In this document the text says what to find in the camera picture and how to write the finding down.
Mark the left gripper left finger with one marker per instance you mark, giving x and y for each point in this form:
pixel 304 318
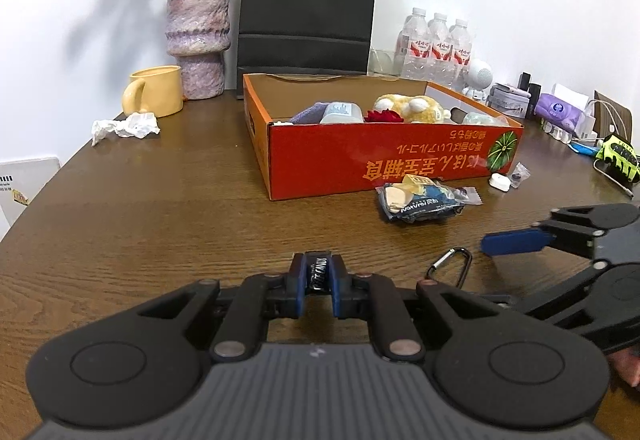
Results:
pixel 273 295

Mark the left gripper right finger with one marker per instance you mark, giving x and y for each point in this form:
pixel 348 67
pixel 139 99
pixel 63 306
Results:
pixel 366 296

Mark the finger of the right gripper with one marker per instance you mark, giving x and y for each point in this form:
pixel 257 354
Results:
pixel 515 242

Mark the black small object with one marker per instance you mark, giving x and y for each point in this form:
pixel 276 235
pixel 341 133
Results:
pixel 317 273

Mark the yellow white plush toy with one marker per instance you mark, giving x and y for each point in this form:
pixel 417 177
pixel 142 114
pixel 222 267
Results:
pixel 423 109

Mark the purple knitted pouch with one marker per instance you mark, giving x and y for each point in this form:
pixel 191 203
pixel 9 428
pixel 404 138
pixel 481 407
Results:
pixel 311 115

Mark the white earbud case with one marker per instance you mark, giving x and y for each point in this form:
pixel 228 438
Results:
pixel 500 182

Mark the small clear bag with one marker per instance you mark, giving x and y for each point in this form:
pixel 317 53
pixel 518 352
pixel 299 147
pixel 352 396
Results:
pixel 519 174

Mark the blue snack packet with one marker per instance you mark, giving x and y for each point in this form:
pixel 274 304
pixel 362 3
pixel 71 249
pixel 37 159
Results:
pixel 418 199

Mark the orange cardboard box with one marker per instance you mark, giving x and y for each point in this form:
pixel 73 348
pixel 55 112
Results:
pixel 299 160

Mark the purple tissue pack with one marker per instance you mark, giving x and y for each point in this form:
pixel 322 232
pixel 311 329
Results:
pixel 558 112

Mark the small tin box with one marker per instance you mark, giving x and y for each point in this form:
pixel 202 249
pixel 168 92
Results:
pixel 510 101

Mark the green black glove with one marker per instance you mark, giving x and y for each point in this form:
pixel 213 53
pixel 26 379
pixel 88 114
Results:
pixel 621 156

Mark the black small bottle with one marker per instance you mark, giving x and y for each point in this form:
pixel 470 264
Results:
pixel 533 90

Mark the white robot figurine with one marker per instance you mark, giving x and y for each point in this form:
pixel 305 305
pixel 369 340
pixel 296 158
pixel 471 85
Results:
pixel 477 84

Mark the red fabric item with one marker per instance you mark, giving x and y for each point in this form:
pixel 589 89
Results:
pixel 383 116

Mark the white plastic bottle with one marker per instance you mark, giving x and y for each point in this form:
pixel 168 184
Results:
pixel 342 113

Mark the right water bottle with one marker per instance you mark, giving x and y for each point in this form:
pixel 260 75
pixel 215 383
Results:
pixel 461 46

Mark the water bottle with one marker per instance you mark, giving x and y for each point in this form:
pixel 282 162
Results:
pixel 461 46
pixel 413 46
pixel 438 62

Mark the middle water bottle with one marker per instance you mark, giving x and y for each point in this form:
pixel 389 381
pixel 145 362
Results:
pixel 438 62

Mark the left water bottle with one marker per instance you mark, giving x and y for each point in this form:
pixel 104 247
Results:
pixel 413 46

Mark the green glass cup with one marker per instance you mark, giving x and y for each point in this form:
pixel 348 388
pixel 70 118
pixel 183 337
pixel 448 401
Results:
pixel 381 62

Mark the crumpled white tissue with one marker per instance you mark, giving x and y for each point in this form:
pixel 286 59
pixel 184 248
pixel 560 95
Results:
pixel 136 125

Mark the yellow mug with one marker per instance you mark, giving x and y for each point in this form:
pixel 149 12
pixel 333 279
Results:
pixel 156 90

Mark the purple ceramic vase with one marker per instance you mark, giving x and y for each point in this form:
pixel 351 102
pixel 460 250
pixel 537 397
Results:
pixel 198 33

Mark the black paper bag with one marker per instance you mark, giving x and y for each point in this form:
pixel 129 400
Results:
pixel 303 37

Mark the white box at edge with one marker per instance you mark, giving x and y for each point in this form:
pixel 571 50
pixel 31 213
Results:
pixel 21 181

